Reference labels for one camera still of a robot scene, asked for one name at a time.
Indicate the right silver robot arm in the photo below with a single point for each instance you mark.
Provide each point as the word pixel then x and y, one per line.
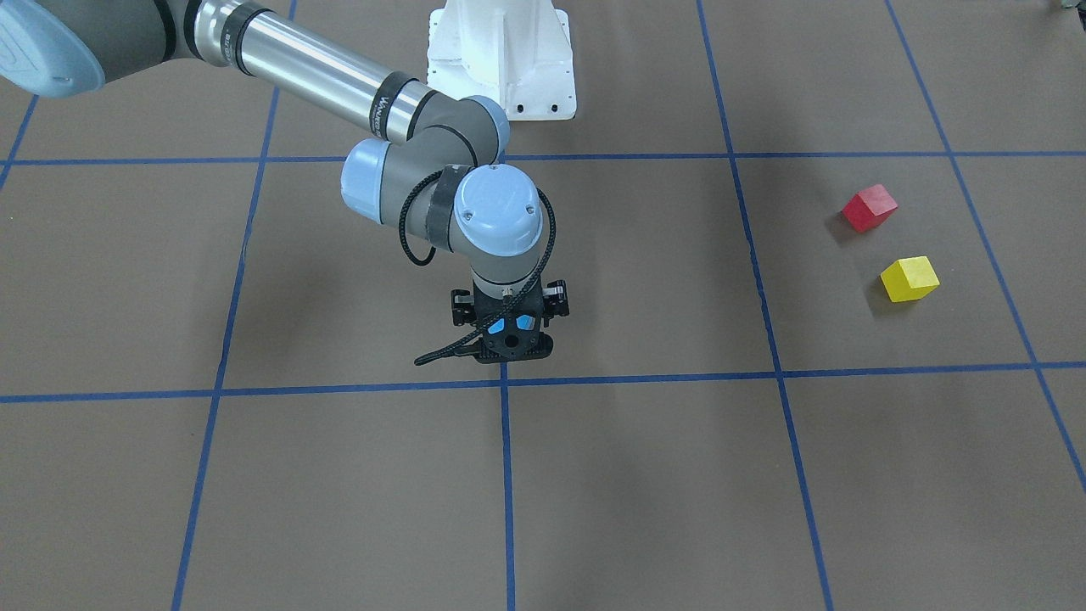
pixel 430 167

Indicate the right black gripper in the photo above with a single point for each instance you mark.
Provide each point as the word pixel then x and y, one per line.
pixel 461 309

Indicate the white camera mast pedestal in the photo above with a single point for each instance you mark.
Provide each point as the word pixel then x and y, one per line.
pixel 519 54

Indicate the yellow wooden cube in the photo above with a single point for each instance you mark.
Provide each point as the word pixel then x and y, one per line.
pixel 909 279

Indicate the red wooden cube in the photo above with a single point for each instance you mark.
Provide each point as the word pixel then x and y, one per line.
pixel 869 208

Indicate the blue wooden cube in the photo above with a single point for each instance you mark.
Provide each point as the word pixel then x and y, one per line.
pixel 523 322

